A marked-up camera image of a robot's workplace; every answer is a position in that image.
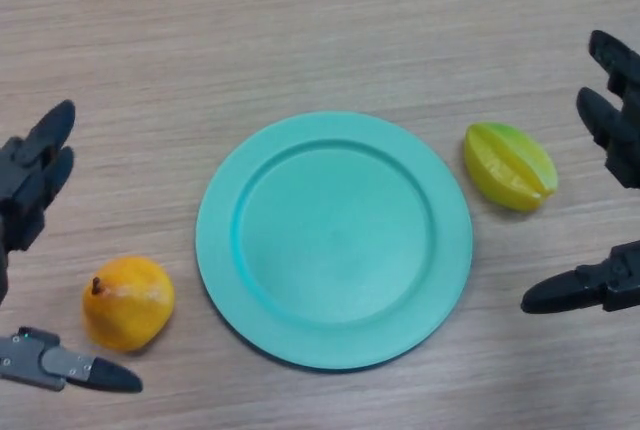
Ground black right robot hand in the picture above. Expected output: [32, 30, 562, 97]
[520, 29, 640, 316]

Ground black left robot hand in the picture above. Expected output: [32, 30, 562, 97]
[0, 99, 144, 394]

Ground yellow orange pear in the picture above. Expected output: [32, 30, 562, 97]
[82, 255, 176, 353]

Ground green round plate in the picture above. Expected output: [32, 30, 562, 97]
[194, 110, 474, 375]

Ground yellow green starfruit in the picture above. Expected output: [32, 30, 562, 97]
[463, 121, 559, 214]

